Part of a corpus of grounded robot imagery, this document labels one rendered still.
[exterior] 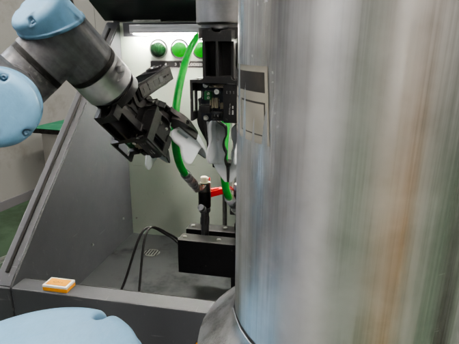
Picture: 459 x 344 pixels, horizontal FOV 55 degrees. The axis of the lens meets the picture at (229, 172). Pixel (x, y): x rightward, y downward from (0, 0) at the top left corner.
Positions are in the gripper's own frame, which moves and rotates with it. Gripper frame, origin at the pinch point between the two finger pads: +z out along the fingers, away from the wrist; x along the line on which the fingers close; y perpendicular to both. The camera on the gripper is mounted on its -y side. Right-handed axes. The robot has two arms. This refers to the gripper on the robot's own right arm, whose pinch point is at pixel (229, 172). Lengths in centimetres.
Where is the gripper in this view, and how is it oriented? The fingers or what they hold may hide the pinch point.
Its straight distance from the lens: 65.0
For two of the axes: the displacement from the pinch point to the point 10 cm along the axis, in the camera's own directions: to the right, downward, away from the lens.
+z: 0.0, 9.6, 2.8
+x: 9.8, 0.6, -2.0
